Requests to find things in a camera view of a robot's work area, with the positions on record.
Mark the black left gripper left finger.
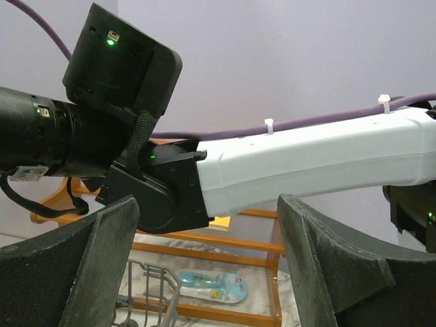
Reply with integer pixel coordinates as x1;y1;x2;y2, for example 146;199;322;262
1;196;139;326

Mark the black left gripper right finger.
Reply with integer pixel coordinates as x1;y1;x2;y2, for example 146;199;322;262
277;194;435;326

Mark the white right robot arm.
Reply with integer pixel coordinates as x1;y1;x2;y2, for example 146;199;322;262
1;4;435;253

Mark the blue patterned clear dish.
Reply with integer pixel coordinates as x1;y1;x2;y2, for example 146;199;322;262
177;270;249;304

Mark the wooden dish drying rack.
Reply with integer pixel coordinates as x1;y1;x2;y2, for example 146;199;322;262
29;138;287;327

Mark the yellow paper sheet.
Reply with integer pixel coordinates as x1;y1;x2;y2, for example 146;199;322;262
207;216;231;232

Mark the grey wire dish rack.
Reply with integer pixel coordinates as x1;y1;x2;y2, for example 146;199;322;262
111;259;181;326

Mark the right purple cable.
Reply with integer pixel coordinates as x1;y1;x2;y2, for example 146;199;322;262
6;0;436;140

